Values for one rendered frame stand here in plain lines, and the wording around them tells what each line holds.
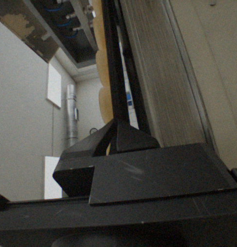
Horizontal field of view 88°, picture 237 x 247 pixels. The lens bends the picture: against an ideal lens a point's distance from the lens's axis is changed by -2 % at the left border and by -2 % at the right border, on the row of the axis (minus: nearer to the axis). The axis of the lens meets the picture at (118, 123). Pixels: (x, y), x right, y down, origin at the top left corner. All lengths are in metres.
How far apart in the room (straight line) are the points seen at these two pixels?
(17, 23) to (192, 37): 0.66
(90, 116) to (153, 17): 4.89
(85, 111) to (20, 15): 4.68
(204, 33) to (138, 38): 0.08
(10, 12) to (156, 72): 0.63
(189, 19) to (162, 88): 0.10
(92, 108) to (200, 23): 5.04
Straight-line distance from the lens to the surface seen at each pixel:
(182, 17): 0.22
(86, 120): 5.07
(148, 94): 0.17
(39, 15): 0.65
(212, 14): 0.23
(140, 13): 0.24
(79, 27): 0.73
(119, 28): 0.64
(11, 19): 0.73
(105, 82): 0.18
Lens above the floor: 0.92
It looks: 6 degrees up
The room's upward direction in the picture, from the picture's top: 102 degrees counter-clockwise
